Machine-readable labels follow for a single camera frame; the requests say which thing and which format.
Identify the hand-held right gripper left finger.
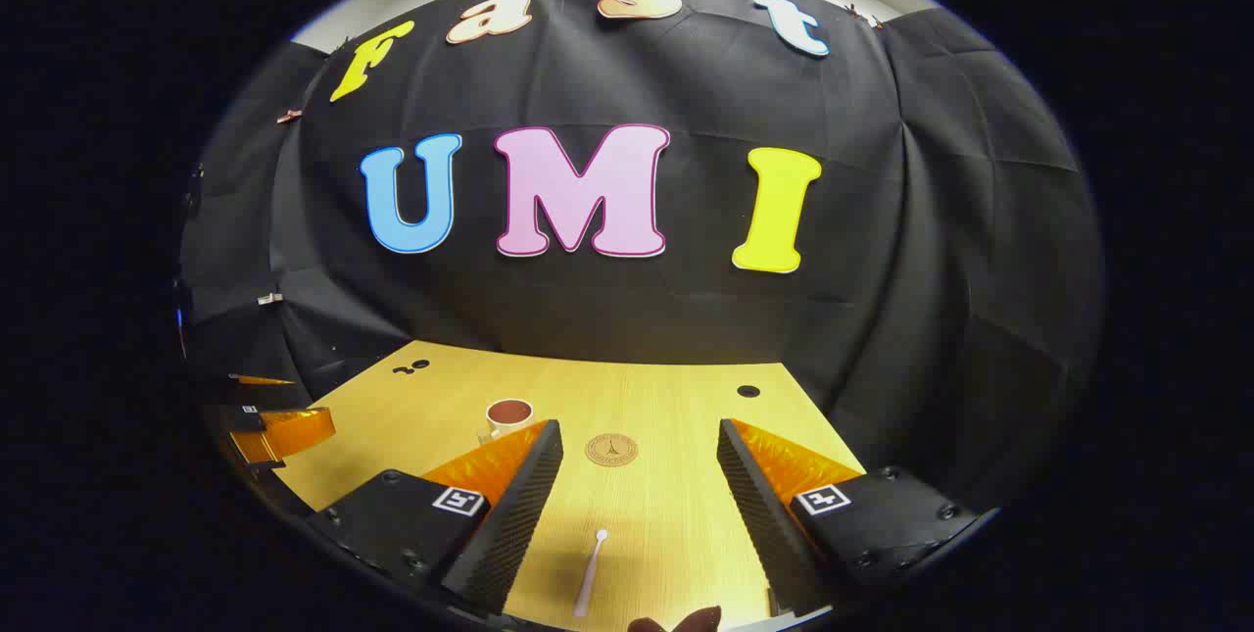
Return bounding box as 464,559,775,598
306,419,565,616

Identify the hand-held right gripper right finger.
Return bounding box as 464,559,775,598
717,418,981,619

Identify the beige cup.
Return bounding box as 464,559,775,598
477,398,536,445

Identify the white toothbrush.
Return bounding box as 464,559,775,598
573,528,609,619

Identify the round cork coaster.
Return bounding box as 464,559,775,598
585,433,640,467

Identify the wooden desktop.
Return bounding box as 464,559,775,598
274,338,868,632

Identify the black backdrop cloth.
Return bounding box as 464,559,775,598
176,0,1108,515

